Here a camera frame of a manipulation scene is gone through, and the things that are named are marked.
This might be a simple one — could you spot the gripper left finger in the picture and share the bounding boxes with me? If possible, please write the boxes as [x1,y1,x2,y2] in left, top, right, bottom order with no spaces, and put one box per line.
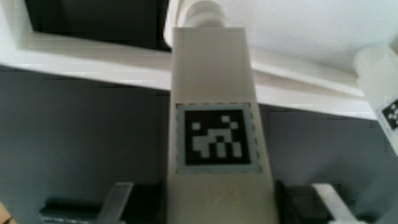
[39,182,165,224]

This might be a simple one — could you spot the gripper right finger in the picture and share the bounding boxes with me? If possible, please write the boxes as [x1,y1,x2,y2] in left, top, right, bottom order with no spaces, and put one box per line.
[275,181,368,224]

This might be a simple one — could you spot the white leg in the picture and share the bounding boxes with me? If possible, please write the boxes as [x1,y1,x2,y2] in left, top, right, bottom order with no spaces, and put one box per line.
[163,0,279,224]
[354,44,398,150]

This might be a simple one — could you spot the white desk top tray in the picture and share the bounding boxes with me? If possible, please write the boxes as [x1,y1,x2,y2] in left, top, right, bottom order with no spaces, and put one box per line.
[0,0,398,119]

